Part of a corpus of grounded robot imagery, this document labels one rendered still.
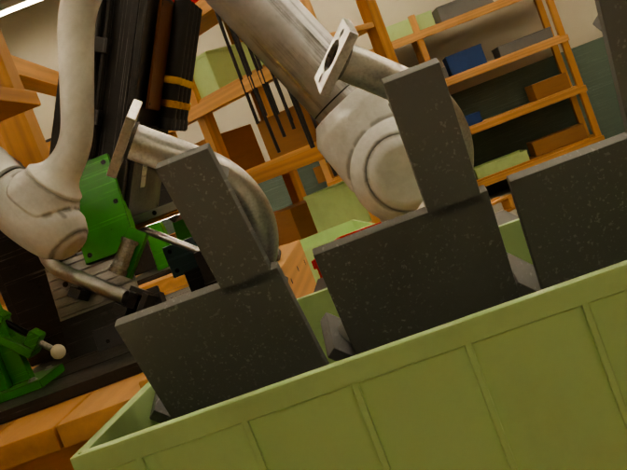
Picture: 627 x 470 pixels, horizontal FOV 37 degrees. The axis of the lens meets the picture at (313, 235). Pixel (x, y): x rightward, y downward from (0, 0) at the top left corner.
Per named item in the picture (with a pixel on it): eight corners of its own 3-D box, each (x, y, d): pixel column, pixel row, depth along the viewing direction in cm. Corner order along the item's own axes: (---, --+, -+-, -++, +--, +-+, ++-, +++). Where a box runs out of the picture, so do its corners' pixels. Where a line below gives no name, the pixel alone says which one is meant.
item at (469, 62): (610, 155, 1030) (541, -40, 1014) (341, 257, 1039) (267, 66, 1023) (596, 156, 1084) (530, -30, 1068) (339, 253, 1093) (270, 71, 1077)
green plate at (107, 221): (149, 250, 202) (120, 161, 206) (136, 245, 194) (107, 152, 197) (100, 269, 203) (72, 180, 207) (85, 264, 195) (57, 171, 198)
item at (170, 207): (230, 194, 222) (226, 182, 222) (220, 198, 206) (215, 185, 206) (79, 252, 225) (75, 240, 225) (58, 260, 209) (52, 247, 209)
